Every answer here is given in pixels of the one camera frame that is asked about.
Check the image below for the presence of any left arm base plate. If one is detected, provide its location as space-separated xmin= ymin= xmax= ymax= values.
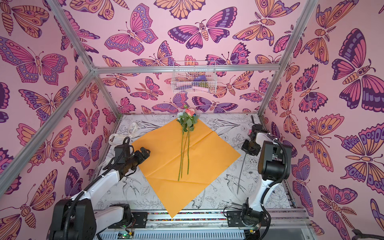
xmin=108 ymin=212 xmax=149 ymax=229

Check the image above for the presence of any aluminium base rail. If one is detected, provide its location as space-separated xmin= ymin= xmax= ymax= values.
xmin=95 ymin=209 xmax=317 ymax=240

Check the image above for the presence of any orange wrapping paper sheet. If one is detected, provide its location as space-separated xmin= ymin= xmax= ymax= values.
xmin=133 ymin=120 xmax=241 ymax=218

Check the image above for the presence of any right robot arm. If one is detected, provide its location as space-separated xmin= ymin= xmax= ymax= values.
xmin=241 ymin=124 xmax=293 ymax=226

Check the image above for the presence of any green circuit board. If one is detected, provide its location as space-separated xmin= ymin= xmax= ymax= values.
xmin=118 ymin=231 xmax=134 ymax=240

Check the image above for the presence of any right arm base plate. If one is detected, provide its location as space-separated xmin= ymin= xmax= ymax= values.
xmin=225 ymin=210 xmax=268 ymax=227

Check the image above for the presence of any white wire basket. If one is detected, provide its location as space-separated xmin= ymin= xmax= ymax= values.
xmin=170 ymin=61 xmax=218 ymax=94

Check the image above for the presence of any white fake flower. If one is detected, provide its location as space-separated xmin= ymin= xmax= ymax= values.
xmin=177 ymin=110 xmax=188 ymax=181

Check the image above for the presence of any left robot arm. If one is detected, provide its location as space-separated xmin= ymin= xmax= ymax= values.
xmin=48 ymin=144 xmax=151 ymax=240

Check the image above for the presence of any white ribbon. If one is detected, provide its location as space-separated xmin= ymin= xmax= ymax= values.
xmin=108 ymin=122 xmax=139 ymax=147

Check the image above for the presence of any pink fake rose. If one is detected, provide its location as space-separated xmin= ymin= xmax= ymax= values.
xmin=184 ymin=105 xmax=196 ymax=174

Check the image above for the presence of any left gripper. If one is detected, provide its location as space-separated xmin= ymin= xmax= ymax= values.
xmin=124 ymin=147 xmax=150 ymax=170

